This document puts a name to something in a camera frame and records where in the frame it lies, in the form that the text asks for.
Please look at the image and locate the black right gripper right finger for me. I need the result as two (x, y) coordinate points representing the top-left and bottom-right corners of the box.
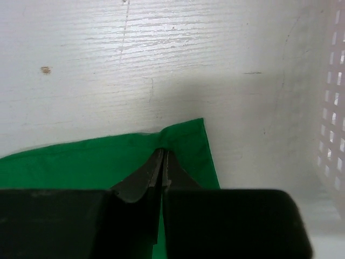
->
(162, 151), (313, 258)

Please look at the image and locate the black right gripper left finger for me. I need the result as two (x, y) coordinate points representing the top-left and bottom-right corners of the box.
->
(1, 149), (164, 258)

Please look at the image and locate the green t shirt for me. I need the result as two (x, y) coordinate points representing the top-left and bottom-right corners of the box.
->
(1, 119), (219, 258)

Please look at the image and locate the white plastic basket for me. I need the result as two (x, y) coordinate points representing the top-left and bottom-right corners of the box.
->
(317, 1), (344, 217)

